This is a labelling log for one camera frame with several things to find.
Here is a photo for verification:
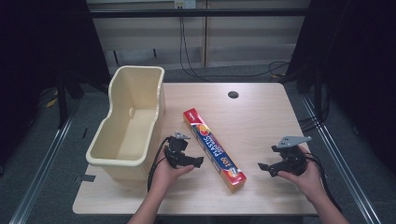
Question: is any black horizontal bar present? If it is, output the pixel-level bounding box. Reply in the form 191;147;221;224
89;8;312;19

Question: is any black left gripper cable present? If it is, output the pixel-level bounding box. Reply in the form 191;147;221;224
147;136;173;192

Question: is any person's left hand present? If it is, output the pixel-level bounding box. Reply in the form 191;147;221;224
150;148;195;196

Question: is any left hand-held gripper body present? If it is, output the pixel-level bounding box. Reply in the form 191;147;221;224
163;131;191;170

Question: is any black hanging wall cable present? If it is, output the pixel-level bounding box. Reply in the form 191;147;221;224
178;16;291;80

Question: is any metal floor rail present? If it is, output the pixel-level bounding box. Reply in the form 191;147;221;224
8;115;76;224
300;92;383;224

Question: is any plastic wrap box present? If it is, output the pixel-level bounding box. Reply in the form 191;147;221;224
182;107;248;193

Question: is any white wall outlet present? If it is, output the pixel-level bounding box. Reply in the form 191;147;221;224
173;0;197;9

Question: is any person's right hand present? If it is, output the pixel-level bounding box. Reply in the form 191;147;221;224
276;145;326;203

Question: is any black metal stand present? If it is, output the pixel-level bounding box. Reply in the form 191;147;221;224
55;74;69;130

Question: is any black tape strip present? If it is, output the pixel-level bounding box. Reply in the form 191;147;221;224
74;174;96;184

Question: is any black curtain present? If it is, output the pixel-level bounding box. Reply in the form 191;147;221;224
0;0;112;169
284;0;396;175

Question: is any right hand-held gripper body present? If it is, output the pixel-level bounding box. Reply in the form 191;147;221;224
271;135;313;177

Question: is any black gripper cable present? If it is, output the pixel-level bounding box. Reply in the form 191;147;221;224
147;136;173;192
305;152;344;214

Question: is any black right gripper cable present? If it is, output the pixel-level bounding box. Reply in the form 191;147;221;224
305;152;344;214

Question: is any cream plastic bin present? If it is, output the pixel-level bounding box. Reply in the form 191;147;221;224
85;64;166;183

